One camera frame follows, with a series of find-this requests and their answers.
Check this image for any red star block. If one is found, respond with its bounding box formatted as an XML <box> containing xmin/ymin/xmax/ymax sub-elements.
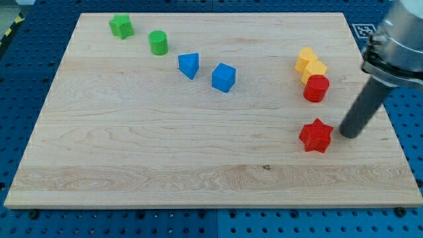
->
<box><xmin>299</xmin><ymin>118</ymin><xmax>334</xmax><ymax>153</ymax></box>

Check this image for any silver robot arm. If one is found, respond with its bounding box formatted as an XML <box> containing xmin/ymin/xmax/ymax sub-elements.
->
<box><xmin>362</xmin><ymin>0</ymin><xmax>422</xmax><ymax>92</ymax></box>

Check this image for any green star block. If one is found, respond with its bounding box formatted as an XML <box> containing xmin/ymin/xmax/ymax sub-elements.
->
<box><xmin>109</xmin><ymin>14</ymin><xmax>134</xmax><ymax>39</ymax></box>

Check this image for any blue cube block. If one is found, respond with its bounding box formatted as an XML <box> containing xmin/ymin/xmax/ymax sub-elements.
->
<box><xmin>211</xmin><ymin>63</ymin><xmax>237</xmax><ymax>93</ymax></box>

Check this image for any blue triangle block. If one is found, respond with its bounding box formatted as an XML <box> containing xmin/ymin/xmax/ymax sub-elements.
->
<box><xmin>178</xmin><ymin>53</ymin><xmax>200</xmax><ymax>80</ymax></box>

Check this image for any light wooden board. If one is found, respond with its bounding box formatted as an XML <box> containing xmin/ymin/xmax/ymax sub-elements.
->
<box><xmin>5</xmin><ymin>13</ymin><xmax>422</xmax><ymax>210</ymax></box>

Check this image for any green cylinder block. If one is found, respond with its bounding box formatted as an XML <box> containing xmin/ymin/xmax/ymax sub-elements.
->
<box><xmin>148</xmin><ymin>30</ymin><xmax>169</xmax><ymax>56</ymax></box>

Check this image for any red cylinder block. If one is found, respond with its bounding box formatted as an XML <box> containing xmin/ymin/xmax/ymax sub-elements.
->
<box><xmin>303</xmin><ymin>75</ymin><xmax>330</xmax><ymax>102</ymax></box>

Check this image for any yellow hexagon block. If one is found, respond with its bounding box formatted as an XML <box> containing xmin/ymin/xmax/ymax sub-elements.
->
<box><xmin>301</xmin><ymin>61</ymin><xmax>328</xmax><ymax>84</ymax></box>

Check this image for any yellow heart block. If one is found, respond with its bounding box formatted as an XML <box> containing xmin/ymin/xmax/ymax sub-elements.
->
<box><xmin>295</xmin><ymin>47</ymin><xmax>318</xmax><ymax>72</ymax></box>

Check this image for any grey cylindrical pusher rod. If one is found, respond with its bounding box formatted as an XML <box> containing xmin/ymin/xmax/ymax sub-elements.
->
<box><xmin>339</xmin><ymin>77</ymin><xmax>395</xmax><ymax>139</ymax></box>

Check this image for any white fiducial marker tag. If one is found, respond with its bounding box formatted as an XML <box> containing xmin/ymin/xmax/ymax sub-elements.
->
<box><xmin>352</xmin><ymin>23</ymin><xmax>376</xmax><ymax>39</ymax></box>

